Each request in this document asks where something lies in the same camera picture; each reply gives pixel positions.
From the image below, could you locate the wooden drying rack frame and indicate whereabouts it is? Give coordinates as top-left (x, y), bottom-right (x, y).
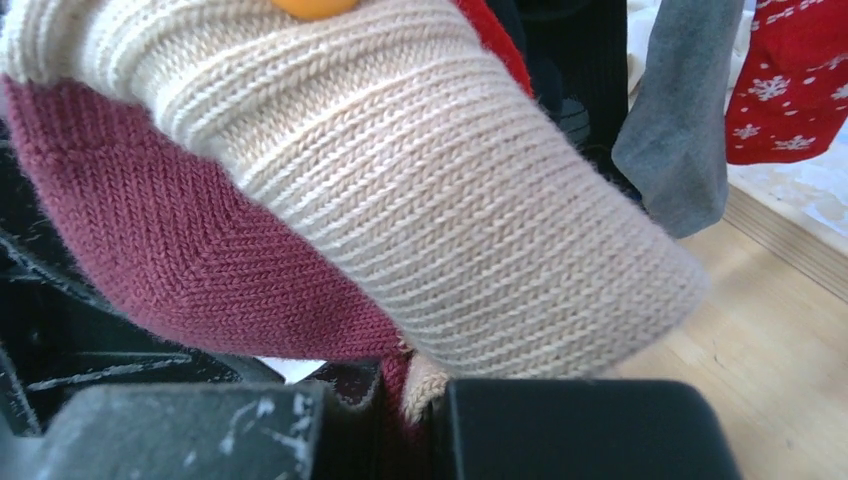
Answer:
top-left (619, 185), bottom-right (847, 479)

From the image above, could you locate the black sock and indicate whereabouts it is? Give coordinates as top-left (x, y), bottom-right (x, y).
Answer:
top-left (486, 0), bottom-right (640, 201)

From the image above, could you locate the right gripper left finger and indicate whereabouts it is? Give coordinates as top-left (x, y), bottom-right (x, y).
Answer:
top-left (1, 364), bottom-right (381, 479)

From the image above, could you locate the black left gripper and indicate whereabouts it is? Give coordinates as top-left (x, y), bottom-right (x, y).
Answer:
top-left (1, 128), bottom-right (284, 431)

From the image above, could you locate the grey sock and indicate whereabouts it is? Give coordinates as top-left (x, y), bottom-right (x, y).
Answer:
top-left (612, 1), bottom-right (743, 238)

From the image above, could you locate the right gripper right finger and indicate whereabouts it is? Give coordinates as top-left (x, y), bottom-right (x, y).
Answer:
top-left (431, 379), bottom-right (742, 480)

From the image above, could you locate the beige maroon striped sock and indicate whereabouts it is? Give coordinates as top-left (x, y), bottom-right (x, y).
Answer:
top-left (1, 1), bottom-right (705, 420)

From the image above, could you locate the orange plastic clip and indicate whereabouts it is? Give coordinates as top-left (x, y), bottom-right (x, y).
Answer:
top-left (270, 0), bottom-right (359, 21)

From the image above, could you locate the red snowflake sock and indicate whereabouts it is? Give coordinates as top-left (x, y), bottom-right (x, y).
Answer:
top-left (725, 0), bottom-right (847, 166)

